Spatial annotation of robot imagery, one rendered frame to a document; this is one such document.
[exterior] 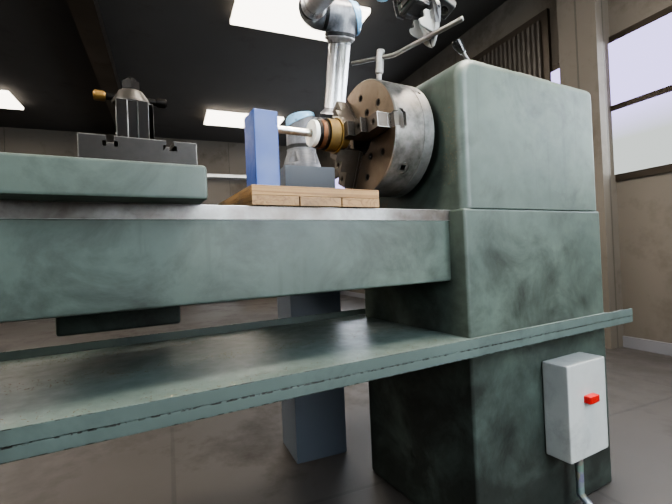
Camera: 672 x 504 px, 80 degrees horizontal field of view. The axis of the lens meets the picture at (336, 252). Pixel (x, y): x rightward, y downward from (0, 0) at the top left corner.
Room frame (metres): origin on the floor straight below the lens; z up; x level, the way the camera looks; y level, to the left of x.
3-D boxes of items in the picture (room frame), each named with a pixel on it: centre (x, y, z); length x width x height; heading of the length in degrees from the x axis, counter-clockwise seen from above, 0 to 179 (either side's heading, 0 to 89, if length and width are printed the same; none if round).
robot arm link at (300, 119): (1.61, 0.11, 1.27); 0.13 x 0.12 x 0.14; 110
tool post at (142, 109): (0.91, 0.44, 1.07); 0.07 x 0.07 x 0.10; 29
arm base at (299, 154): (1.61, 0.12, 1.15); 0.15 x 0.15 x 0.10
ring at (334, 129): (1.07, 0.00, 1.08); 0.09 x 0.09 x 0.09; 29
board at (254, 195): (1.01, 0.11, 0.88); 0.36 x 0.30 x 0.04; 29
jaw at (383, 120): (1.03, -0.11, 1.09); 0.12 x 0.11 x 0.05; 29
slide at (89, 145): (0.86, 0.42, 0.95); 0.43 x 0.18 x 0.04; 29
